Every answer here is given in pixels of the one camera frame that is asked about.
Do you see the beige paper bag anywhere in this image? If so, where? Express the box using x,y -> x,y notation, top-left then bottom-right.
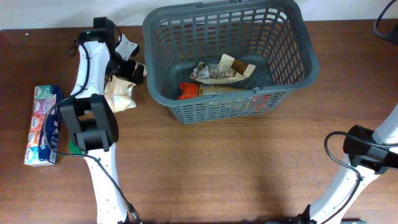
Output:
104,63 -> 147,113

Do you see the orange pasta packet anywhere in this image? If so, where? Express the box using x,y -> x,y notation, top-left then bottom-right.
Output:
178,82 -> 259,111

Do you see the clear brown snack bag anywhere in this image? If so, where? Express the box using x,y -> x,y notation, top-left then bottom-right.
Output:
190,54 -> 256,85

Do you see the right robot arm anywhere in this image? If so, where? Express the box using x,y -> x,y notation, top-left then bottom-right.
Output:
292,107 -> 397,224

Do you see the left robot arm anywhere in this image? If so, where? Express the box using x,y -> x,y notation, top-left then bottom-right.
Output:
59,17 -> 145,223

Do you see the green round lid jar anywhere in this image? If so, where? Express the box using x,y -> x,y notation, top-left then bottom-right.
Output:
68,140 -> 83,155

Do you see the blue tissue multipack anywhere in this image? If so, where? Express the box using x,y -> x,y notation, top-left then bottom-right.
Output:
24,85 -> 63,167

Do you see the grey plastic shopping basket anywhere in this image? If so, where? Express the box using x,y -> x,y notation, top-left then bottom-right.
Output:
142,1 -> 319,124

